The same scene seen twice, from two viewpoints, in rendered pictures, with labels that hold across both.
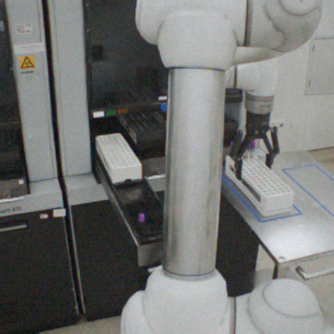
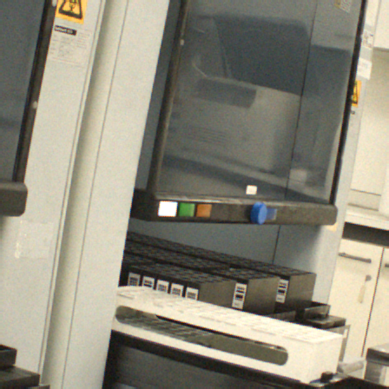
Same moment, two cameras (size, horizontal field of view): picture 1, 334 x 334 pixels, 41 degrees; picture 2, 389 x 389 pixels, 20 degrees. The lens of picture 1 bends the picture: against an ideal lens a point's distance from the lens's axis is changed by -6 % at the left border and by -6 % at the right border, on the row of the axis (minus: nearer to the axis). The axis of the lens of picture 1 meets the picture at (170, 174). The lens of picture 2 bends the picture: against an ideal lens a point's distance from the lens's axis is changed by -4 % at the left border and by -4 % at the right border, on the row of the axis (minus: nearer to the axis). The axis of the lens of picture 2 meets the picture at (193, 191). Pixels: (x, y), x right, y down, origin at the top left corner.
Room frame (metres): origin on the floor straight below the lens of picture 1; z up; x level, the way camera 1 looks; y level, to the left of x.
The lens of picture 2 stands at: (0.54, 1.15, 1.08)
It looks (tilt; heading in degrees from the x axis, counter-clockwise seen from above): 3 degrees down; 318
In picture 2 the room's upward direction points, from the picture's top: 10 degrees clockwise
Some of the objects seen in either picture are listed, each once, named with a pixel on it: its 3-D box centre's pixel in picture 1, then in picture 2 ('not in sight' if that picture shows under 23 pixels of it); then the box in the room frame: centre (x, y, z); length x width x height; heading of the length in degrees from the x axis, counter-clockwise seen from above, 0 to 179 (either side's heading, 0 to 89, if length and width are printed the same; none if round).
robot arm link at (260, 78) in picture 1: (257, 67); not in sight; (1.33, -0.25, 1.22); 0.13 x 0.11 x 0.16; 84
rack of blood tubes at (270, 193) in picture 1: (257, 182); not in sight; (1.29, -0.28, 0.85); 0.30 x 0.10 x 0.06; 17
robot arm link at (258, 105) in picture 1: (258, 102); not in sight; (1.33, -0.27, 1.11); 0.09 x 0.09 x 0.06
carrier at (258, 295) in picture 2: not in sight; (255, 296); (1.70, -0.07, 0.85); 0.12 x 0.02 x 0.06; 109
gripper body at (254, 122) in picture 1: (257, 124); not in sight; (1.33, -0.27, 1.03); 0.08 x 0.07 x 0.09; 107
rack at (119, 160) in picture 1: (116, 157); (216, 337); (1.51, 0.19, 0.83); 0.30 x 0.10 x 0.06; 20
